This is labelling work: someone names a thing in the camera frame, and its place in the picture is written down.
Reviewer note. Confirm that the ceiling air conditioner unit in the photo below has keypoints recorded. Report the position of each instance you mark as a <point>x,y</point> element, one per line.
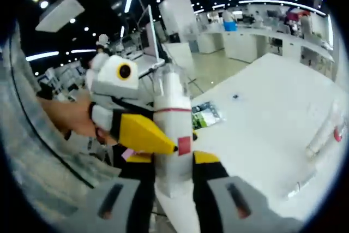
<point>60,13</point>

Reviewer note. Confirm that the green black skincare sachet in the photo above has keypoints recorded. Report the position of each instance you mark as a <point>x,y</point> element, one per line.
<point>207,118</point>

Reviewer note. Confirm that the white skincare tube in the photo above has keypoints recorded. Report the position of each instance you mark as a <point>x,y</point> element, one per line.
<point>316,143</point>

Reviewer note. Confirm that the white desk black legs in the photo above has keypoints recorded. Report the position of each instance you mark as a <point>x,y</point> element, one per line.
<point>152,66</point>

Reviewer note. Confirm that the long white desk row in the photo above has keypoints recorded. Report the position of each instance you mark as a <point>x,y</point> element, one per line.
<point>240,44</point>

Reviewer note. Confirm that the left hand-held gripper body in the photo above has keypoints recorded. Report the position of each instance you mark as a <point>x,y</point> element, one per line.
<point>109,80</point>

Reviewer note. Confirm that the person's left hand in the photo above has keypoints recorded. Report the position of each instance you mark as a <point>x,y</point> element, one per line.
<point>80,121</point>

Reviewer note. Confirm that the white card with dark clip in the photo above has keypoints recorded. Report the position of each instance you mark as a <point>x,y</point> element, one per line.
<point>236,96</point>

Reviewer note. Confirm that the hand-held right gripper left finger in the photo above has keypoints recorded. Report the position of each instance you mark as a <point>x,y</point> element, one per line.
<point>117,205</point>

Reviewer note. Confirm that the black-lined white skincare bottle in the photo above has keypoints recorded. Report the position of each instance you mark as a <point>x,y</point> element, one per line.
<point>295,189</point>

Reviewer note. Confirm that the white pedestal cabinet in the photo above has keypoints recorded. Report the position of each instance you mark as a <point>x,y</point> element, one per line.
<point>180,55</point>

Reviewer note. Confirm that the red-lined white skincare bottle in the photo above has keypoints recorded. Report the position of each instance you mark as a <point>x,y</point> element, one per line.
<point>171,124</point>

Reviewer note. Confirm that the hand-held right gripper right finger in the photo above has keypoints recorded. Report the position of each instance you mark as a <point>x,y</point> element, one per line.
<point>218,203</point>

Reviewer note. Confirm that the blue bin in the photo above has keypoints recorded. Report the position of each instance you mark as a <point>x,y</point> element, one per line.
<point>230,26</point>

